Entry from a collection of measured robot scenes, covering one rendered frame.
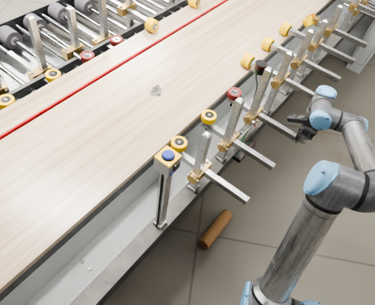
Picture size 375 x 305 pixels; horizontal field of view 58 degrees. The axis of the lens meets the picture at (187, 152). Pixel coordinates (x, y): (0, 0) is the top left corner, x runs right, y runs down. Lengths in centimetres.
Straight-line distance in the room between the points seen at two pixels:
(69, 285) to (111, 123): 75
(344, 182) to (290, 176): 180
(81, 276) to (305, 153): 211
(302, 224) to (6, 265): 102
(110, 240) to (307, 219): 93
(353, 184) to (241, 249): 145
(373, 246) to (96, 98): 214
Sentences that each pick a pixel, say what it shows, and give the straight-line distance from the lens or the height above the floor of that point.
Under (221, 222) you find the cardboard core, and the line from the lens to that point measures 237.
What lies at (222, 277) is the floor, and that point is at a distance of 231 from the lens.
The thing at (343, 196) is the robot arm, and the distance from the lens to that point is 107.
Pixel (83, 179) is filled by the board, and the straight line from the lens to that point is 151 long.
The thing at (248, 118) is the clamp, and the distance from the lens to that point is 187.
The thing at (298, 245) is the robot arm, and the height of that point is 116.
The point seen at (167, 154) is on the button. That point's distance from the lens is 116.
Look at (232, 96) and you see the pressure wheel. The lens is 191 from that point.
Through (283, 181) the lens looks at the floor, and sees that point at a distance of 280.
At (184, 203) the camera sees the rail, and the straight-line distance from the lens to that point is 167.
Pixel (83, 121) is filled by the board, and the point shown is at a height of 90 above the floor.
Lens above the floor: 215
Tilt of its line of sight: 51 degrees down
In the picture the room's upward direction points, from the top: 11 degrees clockwise
